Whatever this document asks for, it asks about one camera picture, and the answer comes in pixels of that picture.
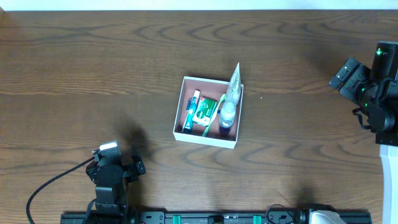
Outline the clear blue foam bottle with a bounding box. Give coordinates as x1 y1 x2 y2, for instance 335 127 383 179
220 101 236 136

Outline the green white toothbrush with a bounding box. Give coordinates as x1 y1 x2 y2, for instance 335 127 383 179
201 93 226 137

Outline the Colgate toothpaste tube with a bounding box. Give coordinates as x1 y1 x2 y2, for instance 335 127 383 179
182 90 200 133

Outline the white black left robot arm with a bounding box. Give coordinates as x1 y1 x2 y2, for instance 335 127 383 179
86 141 146 218

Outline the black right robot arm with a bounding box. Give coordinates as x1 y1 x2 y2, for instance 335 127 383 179
329 41 397 146

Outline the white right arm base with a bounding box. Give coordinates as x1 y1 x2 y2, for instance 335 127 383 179
295 203 344 224

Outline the white cardboard box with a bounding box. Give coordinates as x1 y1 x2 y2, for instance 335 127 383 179
173 77 243 149

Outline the white post at right edge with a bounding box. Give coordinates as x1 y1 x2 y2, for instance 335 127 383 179
379 145 398 224

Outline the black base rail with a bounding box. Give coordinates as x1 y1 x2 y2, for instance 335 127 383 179
60 210 373 224

